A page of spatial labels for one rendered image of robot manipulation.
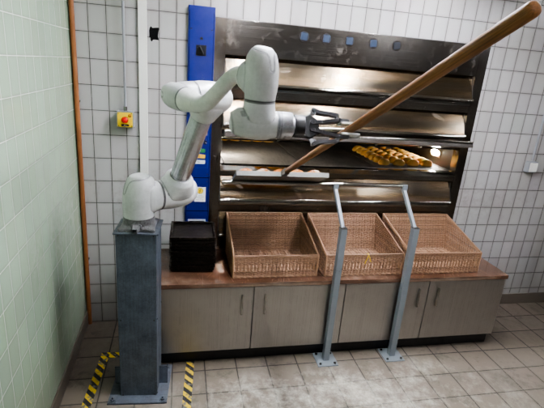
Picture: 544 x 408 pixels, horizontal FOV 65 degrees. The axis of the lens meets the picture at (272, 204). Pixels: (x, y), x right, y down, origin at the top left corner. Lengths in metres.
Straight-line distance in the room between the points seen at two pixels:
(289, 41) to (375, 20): 0.59
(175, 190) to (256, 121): 0.95
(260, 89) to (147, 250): 1.18
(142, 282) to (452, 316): 2.14
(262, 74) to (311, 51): 1.61
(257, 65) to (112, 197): 1.86
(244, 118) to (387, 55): 1.90
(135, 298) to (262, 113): 1.36
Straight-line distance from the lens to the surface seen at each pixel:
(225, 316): 2.74
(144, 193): 2.18
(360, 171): 3.18
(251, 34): 2.87
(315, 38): 2.96
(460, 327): 3.46
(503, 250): 4.13
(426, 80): 1.10
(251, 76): 1.37
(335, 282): 2.73
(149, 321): 2.45
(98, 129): 2.91
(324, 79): 2.98
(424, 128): 3.33
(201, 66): 2.80
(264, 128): 1.39
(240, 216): 3.00
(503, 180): 3.85
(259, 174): 2.43
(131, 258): 2.28
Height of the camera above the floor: 1.83
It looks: 18 degrees down
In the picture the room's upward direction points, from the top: 5 degrees clockwise
